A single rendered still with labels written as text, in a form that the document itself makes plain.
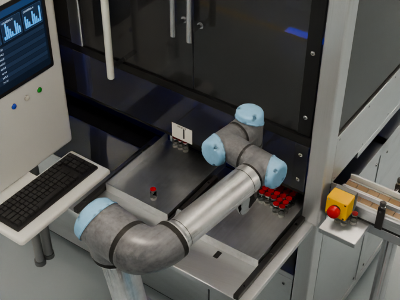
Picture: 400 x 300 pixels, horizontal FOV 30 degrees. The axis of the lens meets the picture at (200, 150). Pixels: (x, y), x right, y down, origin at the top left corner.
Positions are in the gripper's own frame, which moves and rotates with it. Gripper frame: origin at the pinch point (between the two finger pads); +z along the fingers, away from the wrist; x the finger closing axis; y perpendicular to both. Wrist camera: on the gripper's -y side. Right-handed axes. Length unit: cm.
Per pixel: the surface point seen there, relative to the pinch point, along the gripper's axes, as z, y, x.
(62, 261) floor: 110, 22, 107
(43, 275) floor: 110, 11, 108
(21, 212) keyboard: 27, -19, 74
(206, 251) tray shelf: 21.6, -1.6, 10.4
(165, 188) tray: 21.4, 14.0, 38.1
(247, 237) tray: 21.3, 10.5, 3.2
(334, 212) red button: 8.7, 24.3, -18.9
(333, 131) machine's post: -16.0, 29.7, -12.4
